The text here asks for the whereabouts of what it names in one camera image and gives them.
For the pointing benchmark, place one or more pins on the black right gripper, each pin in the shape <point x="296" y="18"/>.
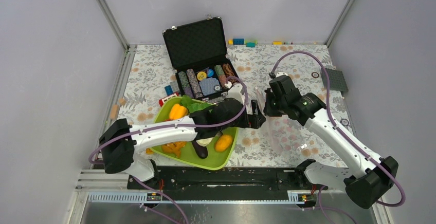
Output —
<point x="268" y="109"/>

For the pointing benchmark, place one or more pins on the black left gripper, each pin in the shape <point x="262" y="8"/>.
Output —
<point x="253" y="120"/>

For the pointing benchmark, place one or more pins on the yellow orange mango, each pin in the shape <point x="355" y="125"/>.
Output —
<point x="223" y="142"/>

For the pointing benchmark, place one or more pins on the clear pink zip top bag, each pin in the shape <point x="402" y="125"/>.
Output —
<point x="283" y="137"/>

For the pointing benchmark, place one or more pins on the yellow bell pepper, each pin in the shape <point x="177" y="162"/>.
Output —
<point x="177" y="111"/>

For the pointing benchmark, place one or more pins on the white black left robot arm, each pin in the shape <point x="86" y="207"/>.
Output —
<point x="121" y="143"/>

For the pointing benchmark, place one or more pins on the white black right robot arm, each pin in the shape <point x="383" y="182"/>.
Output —
<point x="366" y="177"/>

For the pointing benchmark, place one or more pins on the green napa cabbage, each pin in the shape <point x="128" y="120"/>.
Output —
<point x="193" y="105"/>

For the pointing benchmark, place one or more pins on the green plastic tray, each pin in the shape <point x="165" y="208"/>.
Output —
<point x="214" y="161"/>

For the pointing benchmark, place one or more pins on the floral tablecloth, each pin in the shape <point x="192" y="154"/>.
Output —
<point x="151" y="71"/>

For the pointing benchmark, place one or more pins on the purple eggplant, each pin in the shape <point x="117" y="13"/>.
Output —
<point x="201" y="151"/>

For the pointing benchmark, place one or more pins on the yellow small brick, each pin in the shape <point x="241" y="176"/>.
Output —
<point x="277" y="43"/>

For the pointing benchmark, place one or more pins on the dark grey building baseplate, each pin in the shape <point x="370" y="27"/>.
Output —
<point x="335" y="78"/>

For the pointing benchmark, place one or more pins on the blue yellow brick row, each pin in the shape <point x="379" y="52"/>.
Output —
<point x="241" y="41"/>

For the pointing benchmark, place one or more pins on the blue toy brick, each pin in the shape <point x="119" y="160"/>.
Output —
<point x="168" y="90"/>

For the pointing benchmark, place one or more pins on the orange fried chicken piece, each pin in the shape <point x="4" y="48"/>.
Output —
<point x="174" y="148"/>

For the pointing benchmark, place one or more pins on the black poker chip case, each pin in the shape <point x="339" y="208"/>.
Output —
<point x="198" y="54"/>

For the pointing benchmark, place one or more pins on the red white toy piece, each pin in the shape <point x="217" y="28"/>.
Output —
<point x="162" y="101"/>

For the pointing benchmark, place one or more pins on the wooden block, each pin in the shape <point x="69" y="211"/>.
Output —
<point x="114" y="112"/>

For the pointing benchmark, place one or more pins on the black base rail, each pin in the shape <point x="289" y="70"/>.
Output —
<point x="230" y="183"/>

